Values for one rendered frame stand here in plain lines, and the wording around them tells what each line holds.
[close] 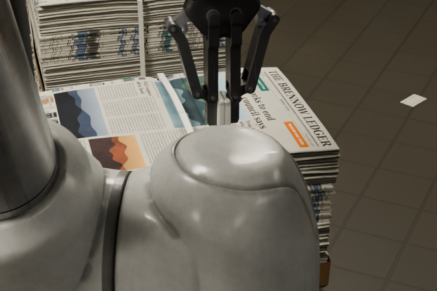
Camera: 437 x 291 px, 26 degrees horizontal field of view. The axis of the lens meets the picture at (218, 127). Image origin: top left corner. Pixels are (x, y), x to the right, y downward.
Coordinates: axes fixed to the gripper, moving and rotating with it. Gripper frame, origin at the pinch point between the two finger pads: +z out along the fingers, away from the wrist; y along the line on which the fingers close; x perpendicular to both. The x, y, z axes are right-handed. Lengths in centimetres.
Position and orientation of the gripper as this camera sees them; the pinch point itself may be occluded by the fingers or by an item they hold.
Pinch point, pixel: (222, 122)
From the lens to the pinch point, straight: 110.7
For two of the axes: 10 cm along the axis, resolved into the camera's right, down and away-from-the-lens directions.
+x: 2.3, 4.7, -8.6
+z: 0.0, 8.8, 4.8
